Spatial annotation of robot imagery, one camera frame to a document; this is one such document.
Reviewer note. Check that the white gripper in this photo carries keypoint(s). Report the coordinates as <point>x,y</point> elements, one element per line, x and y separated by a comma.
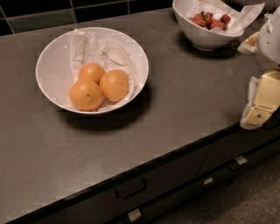
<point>269,44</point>

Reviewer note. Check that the orange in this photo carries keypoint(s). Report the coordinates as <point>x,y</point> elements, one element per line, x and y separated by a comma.
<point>86,95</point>
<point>91,72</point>
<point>115,85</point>

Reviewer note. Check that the white bowl with strawberries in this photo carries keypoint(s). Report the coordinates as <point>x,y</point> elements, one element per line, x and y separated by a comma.
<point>200,37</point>

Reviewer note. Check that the white paper napkin in bowl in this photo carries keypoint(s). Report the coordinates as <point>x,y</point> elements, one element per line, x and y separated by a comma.
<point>98,46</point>

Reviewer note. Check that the large white bowl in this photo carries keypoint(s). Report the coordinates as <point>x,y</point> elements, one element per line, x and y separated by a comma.
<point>55,75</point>

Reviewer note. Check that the white paper under strawberries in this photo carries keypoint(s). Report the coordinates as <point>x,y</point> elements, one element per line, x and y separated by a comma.
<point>239,19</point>

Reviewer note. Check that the red strawberries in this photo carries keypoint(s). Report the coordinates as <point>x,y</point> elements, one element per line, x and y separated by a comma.
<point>207,21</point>

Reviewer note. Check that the upper right dark drawer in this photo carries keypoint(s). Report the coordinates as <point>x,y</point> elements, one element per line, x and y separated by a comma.
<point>242,148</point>

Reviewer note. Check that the dark drawer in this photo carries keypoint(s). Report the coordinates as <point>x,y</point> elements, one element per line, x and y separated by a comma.
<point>162,204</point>
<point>242,148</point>
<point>131,193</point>

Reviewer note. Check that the upper left dark drawer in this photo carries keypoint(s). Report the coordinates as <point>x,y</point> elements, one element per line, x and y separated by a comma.
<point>131,193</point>

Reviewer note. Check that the lower dark drawer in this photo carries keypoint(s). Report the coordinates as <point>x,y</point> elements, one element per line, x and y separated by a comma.
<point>162,204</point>

